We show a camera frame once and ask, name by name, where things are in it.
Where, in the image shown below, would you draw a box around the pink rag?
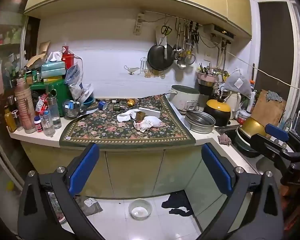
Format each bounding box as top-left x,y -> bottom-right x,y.
217,133 -> 232,147

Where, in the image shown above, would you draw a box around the white pill bottle blue cap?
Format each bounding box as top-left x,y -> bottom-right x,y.
34,116 -> 44,133

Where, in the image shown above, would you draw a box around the white tissue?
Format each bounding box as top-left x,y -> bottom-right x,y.
117,109 -> 140,122

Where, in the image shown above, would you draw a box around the black wok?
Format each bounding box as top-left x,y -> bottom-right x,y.
147,44 -> 175,71

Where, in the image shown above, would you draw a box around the black kitchen shears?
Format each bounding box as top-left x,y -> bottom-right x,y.
189,21 -> 200,54

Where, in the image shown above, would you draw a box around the green floral table cloth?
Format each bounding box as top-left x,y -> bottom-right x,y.
59,93 -> 197,148

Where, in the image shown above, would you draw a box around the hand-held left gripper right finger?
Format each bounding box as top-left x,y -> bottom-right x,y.
195,142 -> 284,240

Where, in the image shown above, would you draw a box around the brown paper bag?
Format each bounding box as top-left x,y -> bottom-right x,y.
27,41 -> 50,70

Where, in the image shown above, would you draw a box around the white wall water heater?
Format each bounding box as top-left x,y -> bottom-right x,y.
203,24 -> 237,39

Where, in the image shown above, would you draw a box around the beige power strip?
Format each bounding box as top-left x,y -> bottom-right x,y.
133,12 -> 145,35

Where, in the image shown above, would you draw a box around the white rice cooker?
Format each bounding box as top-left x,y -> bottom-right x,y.
166,85 -> 200,114

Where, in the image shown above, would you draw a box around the clear bottle with grey cap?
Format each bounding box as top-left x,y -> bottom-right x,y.
47,95 -> 62,130

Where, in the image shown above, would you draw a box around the grey plastic packet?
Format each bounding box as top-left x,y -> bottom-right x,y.
77,196 -> 103,215

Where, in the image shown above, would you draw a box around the dark window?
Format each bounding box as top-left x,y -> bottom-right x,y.
256,1 -> 300,100

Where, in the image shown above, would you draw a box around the steel ladle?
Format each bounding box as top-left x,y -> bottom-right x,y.
176,22 -> 188,70

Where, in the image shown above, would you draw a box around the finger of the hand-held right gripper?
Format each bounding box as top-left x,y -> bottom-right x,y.
250,133 -> 300,170
264,124 -> 300,153

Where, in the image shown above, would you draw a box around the stack of paper cups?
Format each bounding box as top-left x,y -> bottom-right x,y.
14,77 -> 37,133

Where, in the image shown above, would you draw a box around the clear plastic bottle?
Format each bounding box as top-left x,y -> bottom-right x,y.
39,110 -> 55,137

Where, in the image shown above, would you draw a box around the stack of dark basins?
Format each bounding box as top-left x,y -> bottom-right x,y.
235,126 -> 259,158

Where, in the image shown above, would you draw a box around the thin pale rope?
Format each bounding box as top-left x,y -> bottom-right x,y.
226,51 -> 300,94

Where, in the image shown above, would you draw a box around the blue bowl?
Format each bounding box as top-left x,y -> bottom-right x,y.
81,96 -> 95,107

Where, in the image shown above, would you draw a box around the black pot with yellow lid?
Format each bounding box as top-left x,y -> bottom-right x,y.
204,99 -> 232,127

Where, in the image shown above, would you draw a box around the white kettle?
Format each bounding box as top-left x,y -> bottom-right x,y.
225,91 -> 242,120

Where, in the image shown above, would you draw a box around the red snack packet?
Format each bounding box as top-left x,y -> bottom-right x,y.
35,95 -> 49,113

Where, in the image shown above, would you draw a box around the red container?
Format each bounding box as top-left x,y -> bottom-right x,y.
61,45 -> 75,70

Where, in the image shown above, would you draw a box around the pink utensil holder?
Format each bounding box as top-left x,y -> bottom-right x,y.
196,71 -> 217,87

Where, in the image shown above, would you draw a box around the row of spice jars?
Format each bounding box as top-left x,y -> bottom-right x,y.
17,69 -> 42,84

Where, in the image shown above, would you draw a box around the steel pot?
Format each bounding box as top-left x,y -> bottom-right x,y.
184,110 -> 216,134

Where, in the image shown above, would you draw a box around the wooden cutting board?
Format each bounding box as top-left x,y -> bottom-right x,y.
250,89 -> 287,128

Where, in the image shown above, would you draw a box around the clear blue-printed plastic bag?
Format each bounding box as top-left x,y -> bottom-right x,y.
64,62 -> 85,100

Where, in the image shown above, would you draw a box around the white box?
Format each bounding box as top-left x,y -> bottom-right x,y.
138,107 -> 161,118

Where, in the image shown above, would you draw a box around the glass jar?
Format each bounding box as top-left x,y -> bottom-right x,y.
62,99 -> 82,117

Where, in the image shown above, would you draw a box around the pale lower cabinet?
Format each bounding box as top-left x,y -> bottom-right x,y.
21,140 -> 258,225

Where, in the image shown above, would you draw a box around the steel skimmer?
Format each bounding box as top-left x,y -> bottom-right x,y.
174,22 -> 188,60

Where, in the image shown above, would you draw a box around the patterned dish cloth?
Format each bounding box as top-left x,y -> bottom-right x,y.
266,90 -> 283,103

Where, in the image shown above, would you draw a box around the green plastic basket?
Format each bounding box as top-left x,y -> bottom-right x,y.
30,79 -> 72,117

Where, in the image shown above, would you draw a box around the steel floor bowl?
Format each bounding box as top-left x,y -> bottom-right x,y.
129,198 -> 152,221

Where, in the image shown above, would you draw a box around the white plastic bag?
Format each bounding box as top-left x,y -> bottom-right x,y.
134,116 -> 163,132

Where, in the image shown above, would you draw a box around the yellow oil bottle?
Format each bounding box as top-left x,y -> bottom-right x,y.
4,105 -> 17,133

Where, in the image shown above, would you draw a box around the grey cloth bag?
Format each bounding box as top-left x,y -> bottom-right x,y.
224,69 -> 252,98

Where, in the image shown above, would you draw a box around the dark cloth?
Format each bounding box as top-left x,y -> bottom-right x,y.
161,191 -> 194,217

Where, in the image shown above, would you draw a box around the red label jar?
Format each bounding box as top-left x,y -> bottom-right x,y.
237,110 -> 252,123

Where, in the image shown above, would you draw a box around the cutlery bundle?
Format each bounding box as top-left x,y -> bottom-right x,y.
199,62 -> 224,77

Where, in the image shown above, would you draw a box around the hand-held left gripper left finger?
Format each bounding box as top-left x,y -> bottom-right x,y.
17,142 -> 108,240

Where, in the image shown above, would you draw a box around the yellow-handled scissors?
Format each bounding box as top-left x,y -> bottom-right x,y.
161,24 -> 173,36

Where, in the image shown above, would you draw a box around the teal tissue box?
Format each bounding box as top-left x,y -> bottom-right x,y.
40,51 -> 66,78

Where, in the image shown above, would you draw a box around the gold metal bowl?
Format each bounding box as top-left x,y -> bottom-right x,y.
241,117 -> 268,138

